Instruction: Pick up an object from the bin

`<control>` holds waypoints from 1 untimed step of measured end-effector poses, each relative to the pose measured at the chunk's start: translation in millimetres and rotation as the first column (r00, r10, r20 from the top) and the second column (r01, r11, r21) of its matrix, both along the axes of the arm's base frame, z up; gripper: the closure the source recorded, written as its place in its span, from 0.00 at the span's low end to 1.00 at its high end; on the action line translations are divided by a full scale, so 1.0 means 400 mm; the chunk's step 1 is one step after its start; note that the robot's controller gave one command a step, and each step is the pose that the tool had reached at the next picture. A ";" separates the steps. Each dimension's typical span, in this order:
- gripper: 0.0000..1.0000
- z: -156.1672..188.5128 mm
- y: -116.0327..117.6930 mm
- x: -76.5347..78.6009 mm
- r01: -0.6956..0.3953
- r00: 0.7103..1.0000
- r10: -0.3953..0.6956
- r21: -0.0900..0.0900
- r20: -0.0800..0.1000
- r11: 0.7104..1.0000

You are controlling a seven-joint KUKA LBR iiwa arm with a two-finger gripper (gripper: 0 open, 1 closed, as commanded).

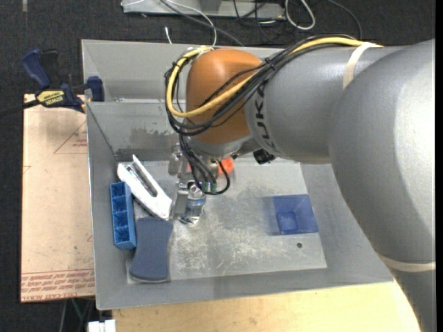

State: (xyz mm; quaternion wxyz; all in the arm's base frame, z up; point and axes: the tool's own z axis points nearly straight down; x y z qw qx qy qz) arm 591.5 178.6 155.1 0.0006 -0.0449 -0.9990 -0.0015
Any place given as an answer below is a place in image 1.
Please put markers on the grey metal bin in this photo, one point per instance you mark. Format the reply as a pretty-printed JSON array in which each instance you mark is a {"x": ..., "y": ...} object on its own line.
[{"x": 242, "y": 240}]

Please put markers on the blue plastic compartment tray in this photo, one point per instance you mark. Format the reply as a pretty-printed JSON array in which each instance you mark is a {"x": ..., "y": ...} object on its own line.
[{"x": 123, "y": 216}]

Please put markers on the orange-red small block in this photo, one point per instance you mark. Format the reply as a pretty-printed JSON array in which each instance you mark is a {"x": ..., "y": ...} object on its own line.
[{"x": 227, "y": 166}]

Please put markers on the white slotted plastic tool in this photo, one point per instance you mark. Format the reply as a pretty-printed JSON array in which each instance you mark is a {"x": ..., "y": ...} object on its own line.
[{"x": 147, "y": 192}]

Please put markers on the black cylinder on white bracket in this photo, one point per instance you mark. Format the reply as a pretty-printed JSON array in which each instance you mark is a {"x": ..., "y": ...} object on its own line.
[{"x": 263, "y": 156}]

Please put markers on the dark blue sponge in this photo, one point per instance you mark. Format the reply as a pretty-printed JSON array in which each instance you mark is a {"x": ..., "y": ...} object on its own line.
[{"x": 152, "y": 251}]

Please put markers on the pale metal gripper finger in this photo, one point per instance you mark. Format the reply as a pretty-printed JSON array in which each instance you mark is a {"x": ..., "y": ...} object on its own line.
[
  {"x": 180, "y": 204},
  {"x": 195, "y": 206}
]

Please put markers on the brown cardboard board, red print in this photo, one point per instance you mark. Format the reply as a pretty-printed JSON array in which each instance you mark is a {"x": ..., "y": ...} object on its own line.
[{"x": 55, "y": 202}]

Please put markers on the blue clear square cup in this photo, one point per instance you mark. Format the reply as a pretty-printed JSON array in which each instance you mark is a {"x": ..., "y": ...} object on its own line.
[{"x": 294, "y": 216}]

